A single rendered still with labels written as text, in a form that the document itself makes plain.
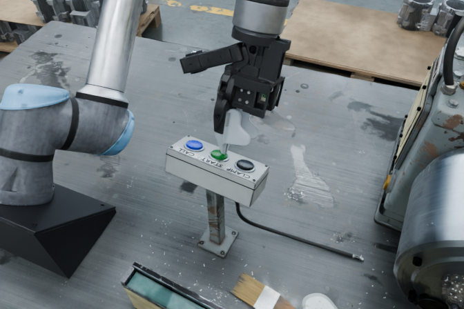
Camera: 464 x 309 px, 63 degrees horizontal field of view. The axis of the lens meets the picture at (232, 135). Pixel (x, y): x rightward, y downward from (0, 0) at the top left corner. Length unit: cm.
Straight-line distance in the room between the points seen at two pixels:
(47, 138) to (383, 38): 238
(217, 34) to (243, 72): 239
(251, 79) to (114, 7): 45
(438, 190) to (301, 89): 68
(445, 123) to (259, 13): 36
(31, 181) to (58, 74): 60
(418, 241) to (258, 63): 34
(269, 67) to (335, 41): 215
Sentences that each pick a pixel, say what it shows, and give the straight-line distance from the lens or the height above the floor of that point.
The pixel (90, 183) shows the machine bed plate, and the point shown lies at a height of 80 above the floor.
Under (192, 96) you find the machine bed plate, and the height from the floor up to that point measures 80.
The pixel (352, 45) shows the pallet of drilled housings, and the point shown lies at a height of 15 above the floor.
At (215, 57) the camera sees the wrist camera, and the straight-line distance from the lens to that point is 58.
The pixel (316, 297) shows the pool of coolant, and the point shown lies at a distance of 84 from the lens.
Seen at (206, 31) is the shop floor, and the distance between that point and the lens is 301.
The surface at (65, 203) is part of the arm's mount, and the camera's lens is 90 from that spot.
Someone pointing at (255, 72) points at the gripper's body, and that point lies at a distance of 57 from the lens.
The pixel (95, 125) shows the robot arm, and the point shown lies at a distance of 86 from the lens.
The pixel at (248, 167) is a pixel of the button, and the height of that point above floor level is 108.
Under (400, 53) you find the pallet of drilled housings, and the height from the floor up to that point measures 15.
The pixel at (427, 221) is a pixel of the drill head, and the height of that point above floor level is 110.
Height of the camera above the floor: 157
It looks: 47 degrees down
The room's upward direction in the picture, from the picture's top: straight up
